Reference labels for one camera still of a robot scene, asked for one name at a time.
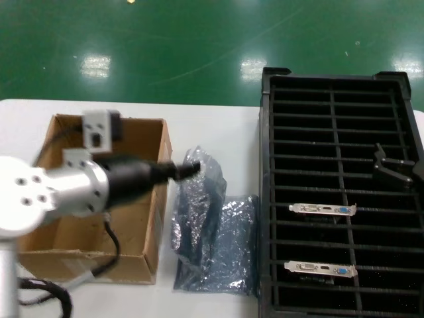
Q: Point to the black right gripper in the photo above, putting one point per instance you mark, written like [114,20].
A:
[419,171]

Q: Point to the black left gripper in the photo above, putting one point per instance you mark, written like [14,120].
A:
[132,179]

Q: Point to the grey antistatic bag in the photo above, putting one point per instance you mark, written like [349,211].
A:
[238,238]
[198,205]

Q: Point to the graphics card with silver bracket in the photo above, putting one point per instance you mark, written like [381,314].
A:
[318,268]
[318,208]

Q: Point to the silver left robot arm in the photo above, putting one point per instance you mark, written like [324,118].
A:
[26,195]

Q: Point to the brown cardboard box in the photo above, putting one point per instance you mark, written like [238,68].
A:
[139,132]

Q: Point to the black slotted container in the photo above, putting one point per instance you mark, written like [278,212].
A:
[265,165]

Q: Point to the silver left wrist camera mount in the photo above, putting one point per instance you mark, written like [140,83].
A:
[96,129]

